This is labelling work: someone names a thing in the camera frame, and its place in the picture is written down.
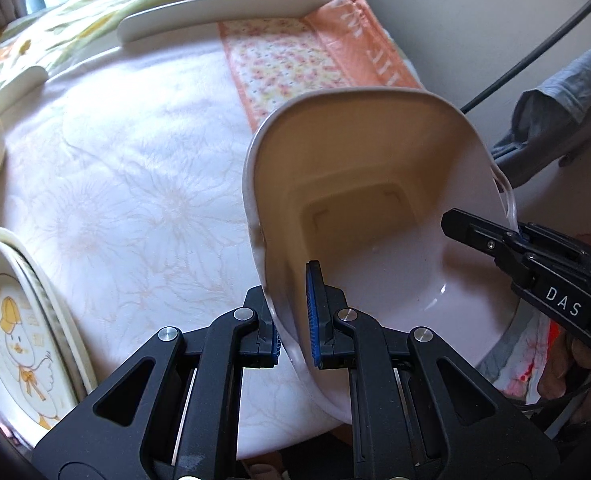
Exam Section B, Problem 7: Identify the person's right hand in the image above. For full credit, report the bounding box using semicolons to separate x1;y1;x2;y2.
536;332;591;427

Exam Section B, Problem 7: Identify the duck print plate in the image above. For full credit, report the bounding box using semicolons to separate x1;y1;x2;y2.
0;246;85;456

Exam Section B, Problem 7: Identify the grey garment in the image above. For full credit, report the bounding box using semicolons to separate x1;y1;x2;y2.
489;34;591;177

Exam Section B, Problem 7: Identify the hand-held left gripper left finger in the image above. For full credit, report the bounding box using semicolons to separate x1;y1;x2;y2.
33;285;282;467

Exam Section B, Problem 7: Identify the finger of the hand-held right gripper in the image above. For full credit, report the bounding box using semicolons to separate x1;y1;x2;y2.
518;221;591;291
440;208;591;358

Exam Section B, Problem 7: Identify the floral striped blanket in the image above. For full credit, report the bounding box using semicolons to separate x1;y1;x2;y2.
0;0;359;106

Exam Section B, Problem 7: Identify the red patterned white cloth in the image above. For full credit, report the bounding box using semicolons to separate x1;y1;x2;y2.
478;317;562;401

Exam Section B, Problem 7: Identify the white quilted tablecloth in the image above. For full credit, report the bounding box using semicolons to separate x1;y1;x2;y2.
0;20;476;463

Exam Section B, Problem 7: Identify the pink floral cloth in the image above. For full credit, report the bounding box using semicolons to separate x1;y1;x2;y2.
218;0;422;123

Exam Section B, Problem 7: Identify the square bowl with handles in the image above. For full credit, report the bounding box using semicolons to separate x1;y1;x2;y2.
242;87;522;423

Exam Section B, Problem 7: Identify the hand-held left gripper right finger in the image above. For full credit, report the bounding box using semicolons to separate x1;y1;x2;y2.
303;260;561;467

